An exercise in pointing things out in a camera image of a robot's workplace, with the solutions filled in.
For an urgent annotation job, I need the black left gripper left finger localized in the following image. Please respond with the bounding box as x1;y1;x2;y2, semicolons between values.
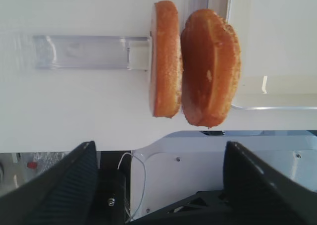
0;141;98;225

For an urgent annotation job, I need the left domed bun slice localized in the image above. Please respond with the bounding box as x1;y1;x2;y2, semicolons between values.
181;9;241;128

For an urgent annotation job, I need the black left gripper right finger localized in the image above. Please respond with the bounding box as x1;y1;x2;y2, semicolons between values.
224;141;317;225

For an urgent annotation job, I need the cream rectangular tray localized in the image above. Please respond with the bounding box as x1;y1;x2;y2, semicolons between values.
227;0;317;110

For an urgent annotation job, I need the clear bun holder left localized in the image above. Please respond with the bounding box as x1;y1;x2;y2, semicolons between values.
33;35;152;70

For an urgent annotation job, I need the white thin cable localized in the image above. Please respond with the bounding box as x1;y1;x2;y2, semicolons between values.
117;152;147;222

